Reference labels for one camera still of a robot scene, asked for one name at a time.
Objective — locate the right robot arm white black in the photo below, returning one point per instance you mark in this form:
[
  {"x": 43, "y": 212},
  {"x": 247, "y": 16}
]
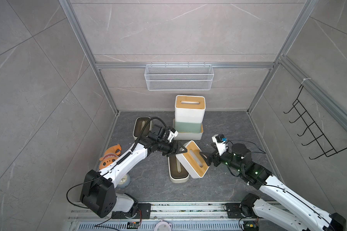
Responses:
[{"x": 298, "y": 214}]

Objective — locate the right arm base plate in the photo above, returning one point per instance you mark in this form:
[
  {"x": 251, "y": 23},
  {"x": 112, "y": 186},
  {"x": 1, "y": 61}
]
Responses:
[{"x": 234, "y": 210}]

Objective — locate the cream box dark lid centre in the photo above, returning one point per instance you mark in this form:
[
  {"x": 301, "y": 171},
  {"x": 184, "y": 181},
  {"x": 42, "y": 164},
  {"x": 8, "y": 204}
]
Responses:
[{"x": 177, "y": 173}]

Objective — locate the green square tissue box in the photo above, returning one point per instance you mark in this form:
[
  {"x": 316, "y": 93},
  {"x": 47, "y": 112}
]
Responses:
[{"x": 186, "y": 127}]

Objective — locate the white round object bottom edge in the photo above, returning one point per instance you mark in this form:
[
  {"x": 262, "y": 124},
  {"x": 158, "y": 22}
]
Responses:
[{"x": 162, "y": 226}]

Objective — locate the large white bamboo-lid tissue box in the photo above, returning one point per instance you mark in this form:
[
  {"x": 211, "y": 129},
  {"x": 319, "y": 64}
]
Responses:
[{"x": 190, "y": 136}]

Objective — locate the orange toy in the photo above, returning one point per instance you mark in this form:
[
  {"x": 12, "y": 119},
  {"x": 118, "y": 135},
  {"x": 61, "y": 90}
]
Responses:
[{"x": 110, "y": 156}]

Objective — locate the bamboo-lid tissue box front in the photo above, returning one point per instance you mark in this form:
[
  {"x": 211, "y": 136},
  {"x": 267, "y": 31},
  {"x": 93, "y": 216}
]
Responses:
[{"x": 189, "y": 109}]

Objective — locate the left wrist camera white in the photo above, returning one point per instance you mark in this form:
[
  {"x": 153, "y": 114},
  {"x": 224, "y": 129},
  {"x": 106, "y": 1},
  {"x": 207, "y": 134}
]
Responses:
[{"x": 171, "y": 135}]

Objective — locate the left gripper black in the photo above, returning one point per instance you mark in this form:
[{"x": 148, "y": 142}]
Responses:
[{"x": 176, "y": 150}]

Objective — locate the grey round alarm clock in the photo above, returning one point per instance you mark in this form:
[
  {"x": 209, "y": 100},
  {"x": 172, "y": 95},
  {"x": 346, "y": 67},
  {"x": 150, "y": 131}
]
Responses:
[{"x": 124, "y": 182}]

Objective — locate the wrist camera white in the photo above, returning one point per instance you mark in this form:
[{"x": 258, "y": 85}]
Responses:
[
  {"x": 171, "y": 135},
  {"x": 220, "y": 142}
]

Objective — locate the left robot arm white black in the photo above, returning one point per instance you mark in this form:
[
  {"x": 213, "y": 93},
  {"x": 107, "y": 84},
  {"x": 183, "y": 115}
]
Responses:
[{"x": 98, "y": 192}]

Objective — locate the aluminium mounting rail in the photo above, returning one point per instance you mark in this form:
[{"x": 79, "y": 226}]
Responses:
[{"x": 161, "y": 210}]

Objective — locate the cream box dark lid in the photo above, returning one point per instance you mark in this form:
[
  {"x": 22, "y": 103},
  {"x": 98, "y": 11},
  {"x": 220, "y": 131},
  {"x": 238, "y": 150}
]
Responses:
[
  {"x": 177, "y": 173},
  {"x": 139, "y": 124}
]

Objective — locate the black wire hook rack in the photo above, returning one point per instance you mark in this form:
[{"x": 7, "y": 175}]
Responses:
[{"x": 312, "y": 127}]

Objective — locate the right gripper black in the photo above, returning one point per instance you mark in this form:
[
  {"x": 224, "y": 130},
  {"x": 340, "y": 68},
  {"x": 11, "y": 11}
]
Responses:
[{"x": 216, "y": 156}]

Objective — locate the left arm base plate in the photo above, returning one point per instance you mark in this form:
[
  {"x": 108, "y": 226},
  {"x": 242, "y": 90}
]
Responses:
[{"x": 143, "y": 211}]

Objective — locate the white wire mesh basket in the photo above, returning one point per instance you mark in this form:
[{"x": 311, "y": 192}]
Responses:
[{"x": 160, "y": 77}]

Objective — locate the cream box dark lid back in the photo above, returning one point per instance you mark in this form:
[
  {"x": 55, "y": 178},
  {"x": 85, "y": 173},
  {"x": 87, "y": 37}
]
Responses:
[{"x": 139, "y": 124}]

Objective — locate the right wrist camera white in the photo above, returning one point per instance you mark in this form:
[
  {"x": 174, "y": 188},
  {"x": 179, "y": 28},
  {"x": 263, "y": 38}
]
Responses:
[{"x": 220, "y": 142}]

